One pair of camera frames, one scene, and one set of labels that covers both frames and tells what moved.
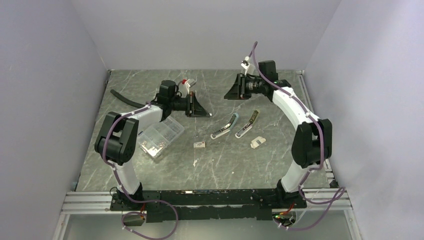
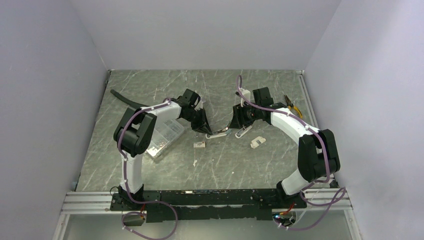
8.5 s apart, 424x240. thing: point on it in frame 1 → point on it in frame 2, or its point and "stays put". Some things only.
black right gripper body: [241, 83] → [248, 113]
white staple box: [199, 144] stays put
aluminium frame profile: [339, 200] stays put
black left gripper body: [190, 110] → [198, 121]
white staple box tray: [256, 142] stays put
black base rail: [208, 205] stays put
